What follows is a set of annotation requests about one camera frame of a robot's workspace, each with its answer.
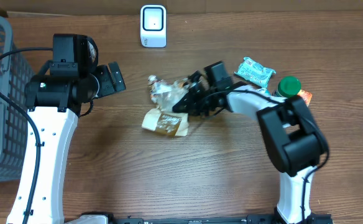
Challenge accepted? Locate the clear brown crinkled bag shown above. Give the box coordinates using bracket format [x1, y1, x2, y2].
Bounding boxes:
[142, 75, 189, 137]

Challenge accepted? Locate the teal white snack packet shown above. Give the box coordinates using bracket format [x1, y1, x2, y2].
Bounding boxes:
[234, 57, 276, 88]

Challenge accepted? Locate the teal tissue pack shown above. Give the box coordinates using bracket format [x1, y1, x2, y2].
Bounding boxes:
[257, 88, 271, 96]

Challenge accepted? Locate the green lid jar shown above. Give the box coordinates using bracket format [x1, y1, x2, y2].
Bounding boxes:
[272, 76, 301, 98]

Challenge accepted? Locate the orange small carton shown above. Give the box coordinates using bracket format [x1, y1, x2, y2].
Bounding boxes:
[298, 90, 313, 106]

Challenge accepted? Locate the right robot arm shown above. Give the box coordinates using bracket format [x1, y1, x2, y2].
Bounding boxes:
[172, 61, 333, 223]

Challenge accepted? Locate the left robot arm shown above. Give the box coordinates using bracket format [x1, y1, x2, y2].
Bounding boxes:
[6, 34, 126, 223]

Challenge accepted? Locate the grey plastic mesh basket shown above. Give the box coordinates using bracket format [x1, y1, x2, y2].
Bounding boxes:
[0, 16, 34, 182]

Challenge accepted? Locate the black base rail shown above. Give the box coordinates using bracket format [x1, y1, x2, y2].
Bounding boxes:
[78, 212, 334, 224]

